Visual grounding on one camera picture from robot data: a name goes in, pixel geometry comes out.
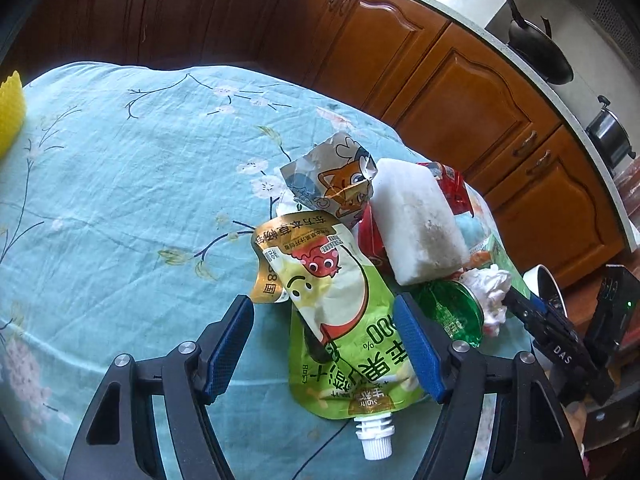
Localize green printed plastic packet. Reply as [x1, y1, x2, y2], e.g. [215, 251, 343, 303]
[462, 232, 531, 301]

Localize yellow foam net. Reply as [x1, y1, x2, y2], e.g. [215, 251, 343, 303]
[0, 71, 27, 158]

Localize white foam block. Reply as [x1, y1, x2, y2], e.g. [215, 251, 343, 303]
[367, 157, 471, 286]

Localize floral light blue tablecloth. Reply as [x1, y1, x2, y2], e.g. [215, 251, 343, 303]
[0, 61, 538, 480]

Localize white tissue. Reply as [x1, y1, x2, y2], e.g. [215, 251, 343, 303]
[457, 264, 513, 336]

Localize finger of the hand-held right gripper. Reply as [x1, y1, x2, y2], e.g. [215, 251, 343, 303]
[530, 294, 576, 333]
[501, 289, 556, 342]

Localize green round can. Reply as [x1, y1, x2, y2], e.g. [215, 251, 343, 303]
[412, 280, 486, 351]

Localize green juice pouch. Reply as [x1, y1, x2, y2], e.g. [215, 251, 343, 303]
[250, 212, 436, 461]

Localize steel cooking pot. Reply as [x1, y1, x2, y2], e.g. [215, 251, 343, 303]
[585, 95, 637, 166]

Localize grey stone countertop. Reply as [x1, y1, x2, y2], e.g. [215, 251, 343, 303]
[300, 0, 640, 256]

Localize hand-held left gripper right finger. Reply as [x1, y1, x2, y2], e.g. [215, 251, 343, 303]
[392, 292, 583, 480]

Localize red snack wrapper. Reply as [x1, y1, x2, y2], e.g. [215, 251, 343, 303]
[357, 161, 476, 273]

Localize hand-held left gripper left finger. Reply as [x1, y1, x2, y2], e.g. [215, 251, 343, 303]
[62, 294, 256, 480]

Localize wooden base cabinets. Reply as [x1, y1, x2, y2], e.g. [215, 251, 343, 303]
[0, 0, 626, 286]

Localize black wok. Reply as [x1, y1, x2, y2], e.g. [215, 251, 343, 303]
[492, 0, 575, 86]

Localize white rimmed trash bin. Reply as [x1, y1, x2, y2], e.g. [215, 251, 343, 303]
[522, 264, 571, 321]

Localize cartoon fox wrapper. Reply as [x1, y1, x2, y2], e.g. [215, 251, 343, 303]
[277, 130, 378, 226]

